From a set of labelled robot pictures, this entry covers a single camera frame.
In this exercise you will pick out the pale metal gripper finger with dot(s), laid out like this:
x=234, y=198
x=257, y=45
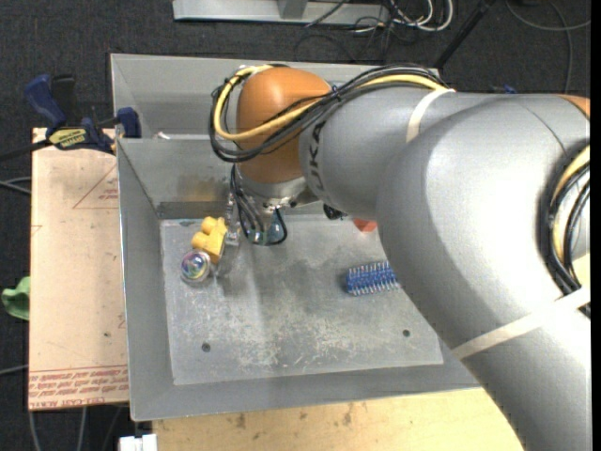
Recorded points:
x=228, y=256

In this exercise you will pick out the yellow toy block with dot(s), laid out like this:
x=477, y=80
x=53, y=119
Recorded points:
x=212, y=241

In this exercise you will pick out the grey metal bin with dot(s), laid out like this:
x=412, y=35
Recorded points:
x=291, y=327

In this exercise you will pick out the black cylinder on white bracket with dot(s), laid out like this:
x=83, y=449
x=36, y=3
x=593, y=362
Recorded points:
x=334, y=212

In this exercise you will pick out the brown cardboard board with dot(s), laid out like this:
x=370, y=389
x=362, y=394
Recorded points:
x=75, y=261

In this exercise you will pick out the orange small object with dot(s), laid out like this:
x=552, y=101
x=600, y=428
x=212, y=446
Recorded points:
x=366, y=225

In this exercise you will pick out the blue bristle brush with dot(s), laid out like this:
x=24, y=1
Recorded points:
x=371, y=278

